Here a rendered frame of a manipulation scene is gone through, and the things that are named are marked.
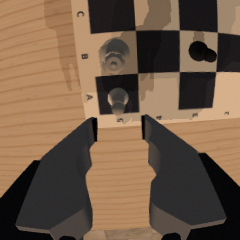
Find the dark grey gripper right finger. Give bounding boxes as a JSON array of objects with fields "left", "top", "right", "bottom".
[{"left": 141, "top": 114, "right": 240, "bottom": 240}]

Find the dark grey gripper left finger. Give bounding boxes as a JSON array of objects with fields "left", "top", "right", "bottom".
[{"left": 0, "top": 117, "right": 98, "bottom": 240}]

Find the black and tan chessboard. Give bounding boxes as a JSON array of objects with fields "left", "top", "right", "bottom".
[{"left": 71, "top": 0, "right": 240, "bottom": 128}]

